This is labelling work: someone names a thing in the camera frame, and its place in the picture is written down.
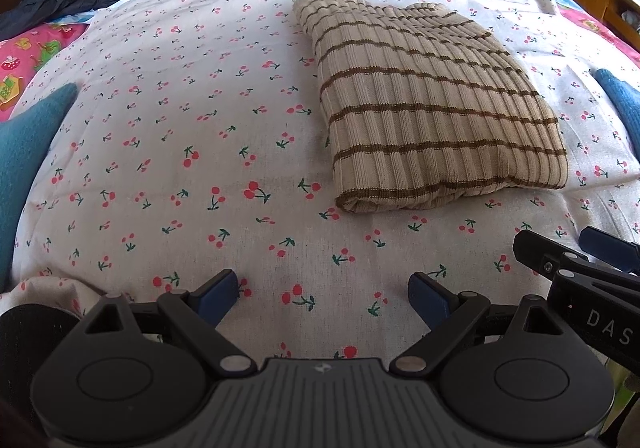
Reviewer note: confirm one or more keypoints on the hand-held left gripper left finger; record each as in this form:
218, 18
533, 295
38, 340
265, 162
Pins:
220, 293

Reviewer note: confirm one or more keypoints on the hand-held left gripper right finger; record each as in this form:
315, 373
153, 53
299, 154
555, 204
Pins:
425, 295

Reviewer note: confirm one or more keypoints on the teal knitted garment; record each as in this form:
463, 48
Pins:
27, 163

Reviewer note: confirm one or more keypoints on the blue knitted garment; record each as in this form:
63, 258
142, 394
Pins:
620, 90

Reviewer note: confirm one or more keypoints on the white cherry print bed sheet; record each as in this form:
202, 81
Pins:
200, 128

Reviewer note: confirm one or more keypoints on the beige brown-striped ribbed sweater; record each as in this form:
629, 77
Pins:
425, 108

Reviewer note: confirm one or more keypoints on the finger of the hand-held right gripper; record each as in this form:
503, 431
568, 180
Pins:
607, 243
532, 248

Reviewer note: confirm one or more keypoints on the pink cartoon print sheet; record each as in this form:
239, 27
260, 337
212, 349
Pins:
30, 58

